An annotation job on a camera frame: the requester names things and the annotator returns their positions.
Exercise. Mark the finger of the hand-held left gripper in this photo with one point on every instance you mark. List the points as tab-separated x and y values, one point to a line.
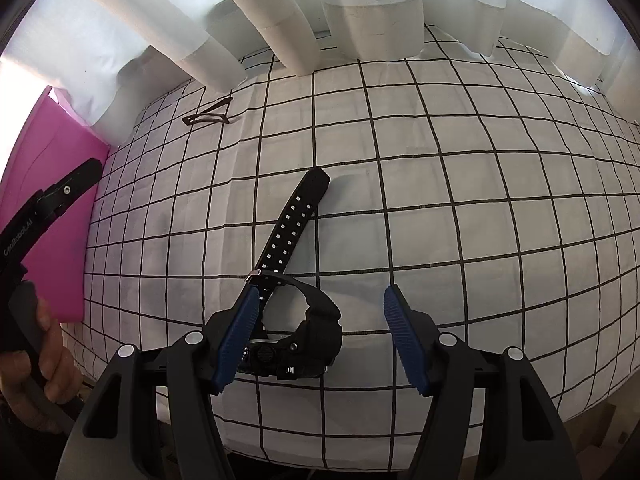
75	180

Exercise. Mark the white black checked tablecloth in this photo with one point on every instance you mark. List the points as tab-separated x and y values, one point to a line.
425	235

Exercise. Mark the white curtain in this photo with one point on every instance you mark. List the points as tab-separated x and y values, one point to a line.
350	10

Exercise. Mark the brown metal hair clip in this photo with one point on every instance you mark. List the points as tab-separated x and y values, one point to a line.
212	120

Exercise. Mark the person's left hand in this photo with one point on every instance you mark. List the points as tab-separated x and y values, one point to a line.
57	360

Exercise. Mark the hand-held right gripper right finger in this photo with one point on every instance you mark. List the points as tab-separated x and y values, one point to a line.
405	340

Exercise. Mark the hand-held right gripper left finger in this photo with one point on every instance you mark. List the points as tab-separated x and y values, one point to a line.
240	340

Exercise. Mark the black wrist watch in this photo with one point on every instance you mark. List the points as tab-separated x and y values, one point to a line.
295	220

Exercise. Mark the pink plastic bin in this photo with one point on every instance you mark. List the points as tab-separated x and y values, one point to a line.
55	240

